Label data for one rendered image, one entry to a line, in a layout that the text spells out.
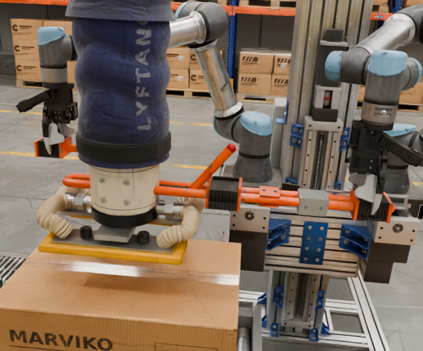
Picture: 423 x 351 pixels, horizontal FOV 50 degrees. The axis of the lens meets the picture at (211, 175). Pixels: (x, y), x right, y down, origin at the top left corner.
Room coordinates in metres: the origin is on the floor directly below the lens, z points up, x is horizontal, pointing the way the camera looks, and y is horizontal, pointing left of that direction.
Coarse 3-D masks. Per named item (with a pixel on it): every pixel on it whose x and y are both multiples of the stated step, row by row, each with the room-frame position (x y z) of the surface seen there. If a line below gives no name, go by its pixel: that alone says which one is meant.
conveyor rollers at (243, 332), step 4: (240, 328) 1.33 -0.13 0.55; (244, 328) 1.33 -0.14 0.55; (240, 332) 1.31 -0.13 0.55; (244, 332) 1.31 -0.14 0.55; (248, 332) 1.32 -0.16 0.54; (240, 336) 1.29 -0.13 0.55; (244, 336) 1.28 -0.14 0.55; (248, 336) 1.29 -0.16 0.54; (240, 340) 1.27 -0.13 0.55; (244, 340) 1.27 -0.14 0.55; (248, 340) 1.28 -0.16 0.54; (240, 344) 1.25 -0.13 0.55; (244, 344) 1.25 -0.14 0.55; (248, 344) 1.26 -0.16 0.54; (240, 348) 1.23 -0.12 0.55; (244, 348) 1.23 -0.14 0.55; (248, 348) 1.24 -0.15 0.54
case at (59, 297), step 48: (192, 240) 1.24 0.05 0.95; (48, 288) 0.96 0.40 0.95; (96, 288) 0.97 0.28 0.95; (144, 288) 0.98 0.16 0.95; (192, 288) 0.99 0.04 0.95; (0, 336) 0.88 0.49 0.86; (48, 336) 0.87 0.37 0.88; (96, 336) 0.86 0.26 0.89; (144, 336) 0.85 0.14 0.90; (192, 336) 0.85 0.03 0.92
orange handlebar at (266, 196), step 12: (72, 144) 1.33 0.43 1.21; (72, 180) 1.03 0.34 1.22; (84, 180) 1.03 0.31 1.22; (156, 192) 1.01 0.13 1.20; (168, 192) 1.01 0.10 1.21; (180, 192) 1.01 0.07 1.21; (192, 192) 1.00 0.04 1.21; (204, 192) 1.00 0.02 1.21; (252, 192) 1.03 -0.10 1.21; (264, 192) 1.00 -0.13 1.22; (276, 192) 1.01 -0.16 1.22; (288, 192) 1.03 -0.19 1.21; (264, 204) 0.99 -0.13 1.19; (276, 204) 0.99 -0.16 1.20; (288, 204) 0.98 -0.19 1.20; (336, 204) 0.98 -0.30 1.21; (348, 204) 0.97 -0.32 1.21
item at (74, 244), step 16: (48, 240) 0.94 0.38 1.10; (64, 240) 0.93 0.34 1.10; (80, 240) 0.94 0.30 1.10; (96, 240) 0.94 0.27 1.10; (144, 240) 0.93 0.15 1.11; (96, 256) 0.90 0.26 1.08; (112, 256) 0.90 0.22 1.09; (128, 256) 0.90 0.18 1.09; (144, 256) 0.90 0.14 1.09; (160, 256) 0.89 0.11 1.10; (176, 256) 0.90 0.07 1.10
